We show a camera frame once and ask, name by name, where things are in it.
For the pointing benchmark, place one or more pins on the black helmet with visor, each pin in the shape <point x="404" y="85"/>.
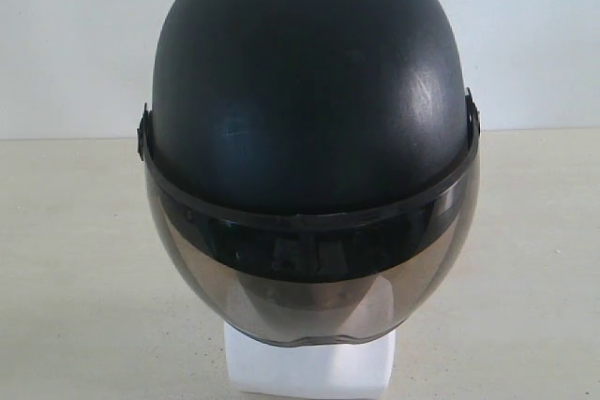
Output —
<point x="311" y="165"/>

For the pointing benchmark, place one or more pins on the white mannequin head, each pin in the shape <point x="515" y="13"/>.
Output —
<point x="341" y="371"/>

